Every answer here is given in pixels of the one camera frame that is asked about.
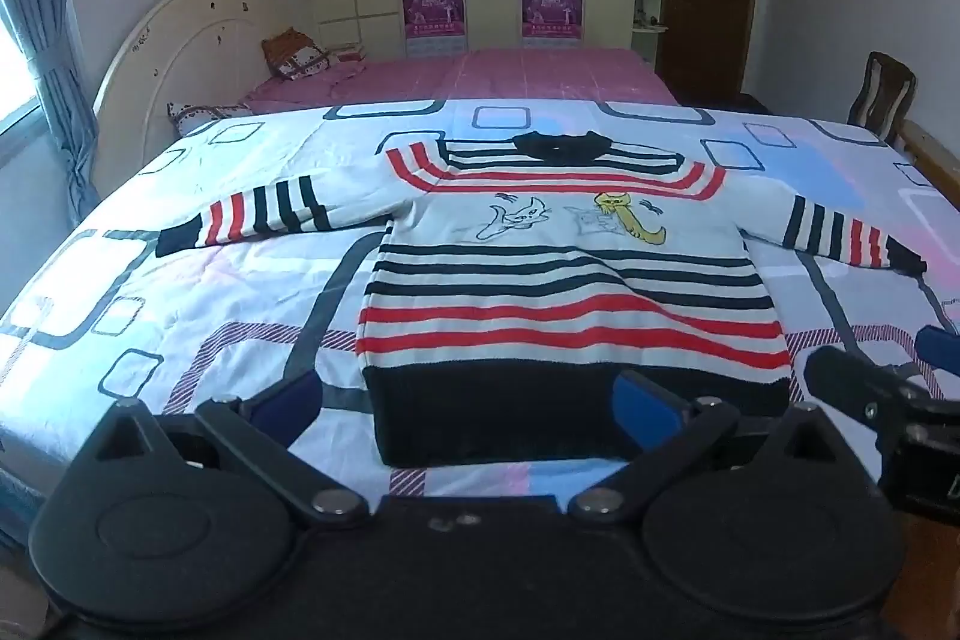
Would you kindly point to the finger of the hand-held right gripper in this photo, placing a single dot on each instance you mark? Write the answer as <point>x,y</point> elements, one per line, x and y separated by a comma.
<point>941,347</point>
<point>840,377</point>

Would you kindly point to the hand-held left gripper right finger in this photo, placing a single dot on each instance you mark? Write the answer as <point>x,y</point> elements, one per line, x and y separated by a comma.
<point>645,404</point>

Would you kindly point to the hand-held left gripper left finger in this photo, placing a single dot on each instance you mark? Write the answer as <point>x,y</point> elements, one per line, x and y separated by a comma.
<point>289,401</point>

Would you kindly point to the striped knit sweater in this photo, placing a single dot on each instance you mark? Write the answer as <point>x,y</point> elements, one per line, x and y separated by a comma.
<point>525,310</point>

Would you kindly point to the patterned white bed quilt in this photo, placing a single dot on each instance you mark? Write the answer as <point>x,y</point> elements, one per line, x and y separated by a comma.
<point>187,280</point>

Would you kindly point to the wooden chair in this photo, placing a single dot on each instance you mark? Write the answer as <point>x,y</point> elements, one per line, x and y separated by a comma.
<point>885,93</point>

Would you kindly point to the white red patterned pillow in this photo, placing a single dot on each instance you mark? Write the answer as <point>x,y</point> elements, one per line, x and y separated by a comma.
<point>202,115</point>

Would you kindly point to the orange patterned pillow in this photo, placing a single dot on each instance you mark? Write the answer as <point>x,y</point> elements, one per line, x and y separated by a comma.
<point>296,57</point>

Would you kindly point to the pink folded cloth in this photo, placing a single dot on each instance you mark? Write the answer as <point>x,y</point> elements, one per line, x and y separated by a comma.
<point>346,61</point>

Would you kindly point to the cream rounded headboard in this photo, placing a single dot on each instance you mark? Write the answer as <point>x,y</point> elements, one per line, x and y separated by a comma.
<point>172,55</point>

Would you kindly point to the pink bed sheet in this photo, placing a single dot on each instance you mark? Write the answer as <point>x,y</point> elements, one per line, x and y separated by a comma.
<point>487,74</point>

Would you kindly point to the small dark shelf ornament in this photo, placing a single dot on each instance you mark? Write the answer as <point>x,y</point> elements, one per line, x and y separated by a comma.
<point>643,14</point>

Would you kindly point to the window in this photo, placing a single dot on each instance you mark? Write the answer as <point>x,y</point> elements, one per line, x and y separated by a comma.
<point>11,85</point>

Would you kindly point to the blue curtain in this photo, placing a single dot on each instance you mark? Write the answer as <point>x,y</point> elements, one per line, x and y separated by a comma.
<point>45,10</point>

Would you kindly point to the wooden bed frame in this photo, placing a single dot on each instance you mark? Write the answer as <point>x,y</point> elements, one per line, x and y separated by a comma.
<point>930,149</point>

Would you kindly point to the purple wall poster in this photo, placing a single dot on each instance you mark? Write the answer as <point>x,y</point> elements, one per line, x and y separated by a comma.
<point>553,3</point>
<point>433,6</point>

